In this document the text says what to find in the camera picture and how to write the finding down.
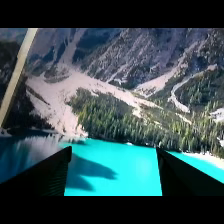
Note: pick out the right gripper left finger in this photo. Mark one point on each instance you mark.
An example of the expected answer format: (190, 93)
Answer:
(40, 178)

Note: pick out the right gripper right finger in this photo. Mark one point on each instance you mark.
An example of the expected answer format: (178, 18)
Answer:
(186, 180)

